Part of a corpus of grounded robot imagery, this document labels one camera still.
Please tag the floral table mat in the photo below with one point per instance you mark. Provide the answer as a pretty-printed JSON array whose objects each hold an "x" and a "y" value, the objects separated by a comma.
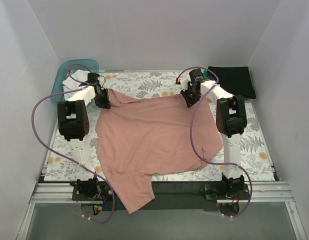
[{"x": 142, "y": 84}]

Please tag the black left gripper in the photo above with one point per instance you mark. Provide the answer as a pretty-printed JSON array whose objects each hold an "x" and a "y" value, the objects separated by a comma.
[{"x": 103, "y": 97}]

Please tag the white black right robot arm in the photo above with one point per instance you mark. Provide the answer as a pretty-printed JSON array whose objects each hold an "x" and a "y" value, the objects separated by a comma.
[{"x": 231, "y": 121}]

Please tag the teal plastic basket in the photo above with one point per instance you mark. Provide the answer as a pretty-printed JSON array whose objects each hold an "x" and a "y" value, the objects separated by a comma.
[{"x": 62, "y": 74}]

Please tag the pink t shirt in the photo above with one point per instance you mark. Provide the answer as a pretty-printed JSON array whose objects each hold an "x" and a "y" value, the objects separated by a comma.
[{"x": 139, "y": 138}]

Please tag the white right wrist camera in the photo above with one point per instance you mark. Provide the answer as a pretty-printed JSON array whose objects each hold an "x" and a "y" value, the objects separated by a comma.
[{"x": 183, "y": 82}]

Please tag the aluminium frame rail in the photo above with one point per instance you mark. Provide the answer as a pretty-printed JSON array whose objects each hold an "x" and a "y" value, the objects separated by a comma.
[{"x": 270, "y": 213}]

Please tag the white t shirt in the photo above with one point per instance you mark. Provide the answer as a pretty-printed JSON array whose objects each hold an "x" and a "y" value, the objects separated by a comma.
[{"x": 73, "y": 83}]

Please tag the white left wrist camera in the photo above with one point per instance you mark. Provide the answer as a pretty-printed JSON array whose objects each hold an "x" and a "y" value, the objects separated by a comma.
[{"x": 101, "y": 80}]

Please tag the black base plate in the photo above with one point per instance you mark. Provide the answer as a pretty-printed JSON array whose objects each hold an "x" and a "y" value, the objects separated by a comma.
[{"x": 182, "y": 195}]

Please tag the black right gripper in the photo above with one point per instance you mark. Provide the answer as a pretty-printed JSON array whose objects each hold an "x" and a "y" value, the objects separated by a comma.
[{"x": 190, "y": 94}]

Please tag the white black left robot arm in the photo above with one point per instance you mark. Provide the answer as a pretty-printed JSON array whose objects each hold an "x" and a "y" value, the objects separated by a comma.
[{"x": 74, "y": 126}]

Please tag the black folded t shirt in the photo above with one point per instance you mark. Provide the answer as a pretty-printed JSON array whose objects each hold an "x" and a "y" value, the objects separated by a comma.
[{"x": 235, "y": 80}]

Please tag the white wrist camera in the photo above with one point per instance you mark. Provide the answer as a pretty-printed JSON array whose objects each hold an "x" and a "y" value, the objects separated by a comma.
[
  {"x": 101, "y": 80},
  {"x": 183, "y": 82}
]

